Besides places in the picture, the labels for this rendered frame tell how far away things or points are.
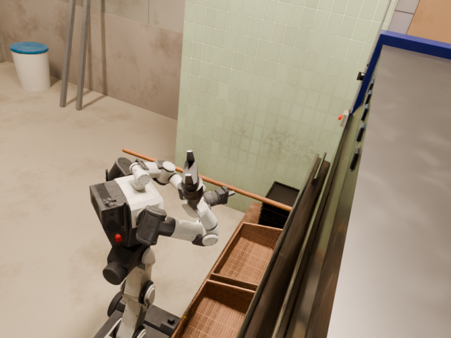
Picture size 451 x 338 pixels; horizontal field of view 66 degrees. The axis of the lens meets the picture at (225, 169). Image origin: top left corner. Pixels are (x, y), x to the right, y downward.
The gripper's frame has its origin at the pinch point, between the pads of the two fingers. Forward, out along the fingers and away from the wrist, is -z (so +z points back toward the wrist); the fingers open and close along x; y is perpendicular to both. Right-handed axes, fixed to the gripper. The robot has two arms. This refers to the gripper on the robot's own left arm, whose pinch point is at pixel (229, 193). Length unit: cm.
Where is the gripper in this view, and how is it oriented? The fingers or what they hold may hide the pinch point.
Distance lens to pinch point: 208.0
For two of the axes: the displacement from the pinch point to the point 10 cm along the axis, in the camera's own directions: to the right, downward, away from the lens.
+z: -8.4, 2.0, -5.1
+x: -1.3, 8.3, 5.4
